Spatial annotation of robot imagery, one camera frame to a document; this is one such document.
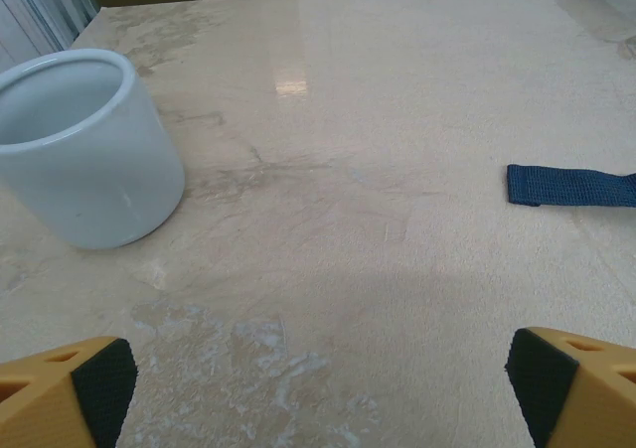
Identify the navy blue backpack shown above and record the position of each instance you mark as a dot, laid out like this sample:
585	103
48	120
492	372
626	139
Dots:
556	185

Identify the grey ceramic cup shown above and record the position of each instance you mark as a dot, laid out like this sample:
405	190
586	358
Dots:
99	180

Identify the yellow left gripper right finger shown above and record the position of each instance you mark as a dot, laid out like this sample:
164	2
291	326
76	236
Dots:
591	398

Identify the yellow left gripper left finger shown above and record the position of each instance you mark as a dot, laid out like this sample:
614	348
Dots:
45	398

